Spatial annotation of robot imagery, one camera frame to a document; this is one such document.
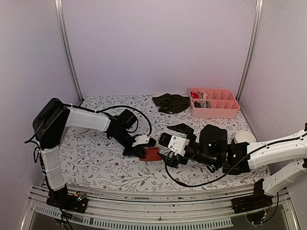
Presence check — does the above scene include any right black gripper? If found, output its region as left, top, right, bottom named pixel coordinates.
left=159, top=123, right=219, bottom=169

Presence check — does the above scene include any red underwear white waistband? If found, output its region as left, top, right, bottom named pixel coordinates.
left=139, top=147, right=162, bottom=161

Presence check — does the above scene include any dark olive cloth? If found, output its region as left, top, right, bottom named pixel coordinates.
left=152, top=93, right=190, bottom=114

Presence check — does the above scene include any pink divided organizer tray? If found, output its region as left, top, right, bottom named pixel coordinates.
left=189, top=87, right=240, bottom=119

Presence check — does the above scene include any floral patterned table mat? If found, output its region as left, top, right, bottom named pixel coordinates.
left=59, top=95, right=271, bottom=192

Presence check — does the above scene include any white bowl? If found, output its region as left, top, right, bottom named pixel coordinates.
left=234, top=130, right=256, bottom=144

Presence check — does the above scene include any left robot arm white sleeve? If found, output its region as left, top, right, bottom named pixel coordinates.
left=32, top=97, right=112, bottom=214

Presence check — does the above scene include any robot arm white sleeve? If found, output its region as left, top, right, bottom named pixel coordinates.
left=222, top=129, right=307, bottom=214
left=32, top=97, right=112, bottom=214

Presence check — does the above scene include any right robot arm white sleeve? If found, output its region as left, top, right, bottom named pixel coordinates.
left=222, top=129, right=307, bottom=214

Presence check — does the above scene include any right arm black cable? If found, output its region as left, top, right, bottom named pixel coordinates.
left=164, top=134, right=307, bottom=188

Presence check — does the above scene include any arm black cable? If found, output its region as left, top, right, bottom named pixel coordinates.
left=24, top=105, right=153, bottom=168
left=164, top=134, right=307, bottom=188

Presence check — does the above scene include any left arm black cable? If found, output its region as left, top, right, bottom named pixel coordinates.
left=24, top=105, right=153, bottom=168

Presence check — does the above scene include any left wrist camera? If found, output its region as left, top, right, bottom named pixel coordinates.
left=118, top=109, right=139, bottom=133

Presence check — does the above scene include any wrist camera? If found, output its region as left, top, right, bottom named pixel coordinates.
left=118, top=109, right=139, bottom=133
left=199, top=125, right=228, bottom=160

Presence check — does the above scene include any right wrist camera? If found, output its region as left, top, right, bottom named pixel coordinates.
left=199, top=125, right=228, bottom=160

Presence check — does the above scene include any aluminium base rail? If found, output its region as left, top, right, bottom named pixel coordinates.
left=18, top=183, right=303, bottom=230

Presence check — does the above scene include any left aluminium frame post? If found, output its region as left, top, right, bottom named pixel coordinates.
left=54, top=0, right=84, bottom=102

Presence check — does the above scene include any aluminium frame post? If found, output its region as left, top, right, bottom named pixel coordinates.
left=236, top=0, right=264, bottom=102
left=54, top=0, right=84, bottom=102

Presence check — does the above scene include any right aluminium frame post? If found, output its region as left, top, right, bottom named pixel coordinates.
left=236, top=0, right=264, bottom=102

